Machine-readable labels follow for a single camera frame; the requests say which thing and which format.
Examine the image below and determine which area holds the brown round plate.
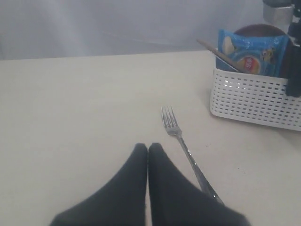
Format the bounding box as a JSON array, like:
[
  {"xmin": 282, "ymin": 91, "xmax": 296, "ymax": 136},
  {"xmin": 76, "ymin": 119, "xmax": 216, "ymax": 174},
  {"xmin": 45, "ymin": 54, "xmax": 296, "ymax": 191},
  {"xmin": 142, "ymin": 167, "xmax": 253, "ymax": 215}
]
[{"xmin": 234, "ymin": 24, "xmax": 286, "ymax": 37}]

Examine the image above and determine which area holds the silver fork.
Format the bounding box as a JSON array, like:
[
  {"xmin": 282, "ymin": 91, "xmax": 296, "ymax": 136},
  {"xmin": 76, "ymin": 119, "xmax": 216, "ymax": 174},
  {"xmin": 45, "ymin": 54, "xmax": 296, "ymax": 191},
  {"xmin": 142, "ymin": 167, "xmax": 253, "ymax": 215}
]
[{"xmin": 161, "ymin": 106, "xmax": 224, "ymax": 205}]

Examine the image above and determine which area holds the white perforated plastic basket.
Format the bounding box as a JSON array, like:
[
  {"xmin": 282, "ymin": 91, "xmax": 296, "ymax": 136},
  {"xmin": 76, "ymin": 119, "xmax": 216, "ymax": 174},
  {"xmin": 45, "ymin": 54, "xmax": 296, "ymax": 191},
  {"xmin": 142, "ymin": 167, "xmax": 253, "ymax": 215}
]
[{"xmin": 210, "ymin": 68, "xmax": 301, "ymax": 131}]

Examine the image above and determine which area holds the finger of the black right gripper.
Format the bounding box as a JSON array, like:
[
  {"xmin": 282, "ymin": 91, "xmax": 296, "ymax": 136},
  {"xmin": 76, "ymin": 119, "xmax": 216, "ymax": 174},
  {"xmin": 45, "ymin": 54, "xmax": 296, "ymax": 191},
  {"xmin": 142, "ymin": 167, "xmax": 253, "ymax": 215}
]
[{"xmin": 285, "ymin": 23, "xmax": 301, "ymax": 97}]

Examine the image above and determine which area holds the blue chips bag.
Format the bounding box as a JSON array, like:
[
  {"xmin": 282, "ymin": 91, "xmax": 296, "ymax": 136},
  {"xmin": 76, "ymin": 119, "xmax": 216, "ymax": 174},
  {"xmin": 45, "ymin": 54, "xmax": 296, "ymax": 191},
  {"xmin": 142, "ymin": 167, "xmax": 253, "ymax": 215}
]
[{"xmin": 217, "ymin": 30, "xmax": 289, "ymax": 77}]

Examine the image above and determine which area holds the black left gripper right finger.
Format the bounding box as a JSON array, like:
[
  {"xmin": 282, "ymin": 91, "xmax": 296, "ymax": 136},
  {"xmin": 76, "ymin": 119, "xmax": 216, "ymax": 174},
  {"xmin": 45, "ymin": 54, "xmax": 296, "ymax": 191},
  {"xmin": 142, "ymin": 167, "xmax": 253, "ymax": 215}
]
[{"xmin": 148, "ymin": 143, "xmax": 250, "ymax": 226}]

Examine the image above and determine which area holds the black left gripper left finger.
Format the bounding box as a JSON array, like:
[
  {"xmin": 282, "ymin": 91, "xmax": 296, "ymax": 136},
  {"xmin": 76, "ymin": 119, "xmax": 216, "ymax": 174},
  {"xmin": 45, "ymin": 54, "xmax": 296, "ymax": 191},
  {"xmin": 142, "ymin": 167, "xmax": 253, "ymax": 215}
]
[{"xmin": 51, "ymin": 143, "xmax": 148, "ymax": 226}]

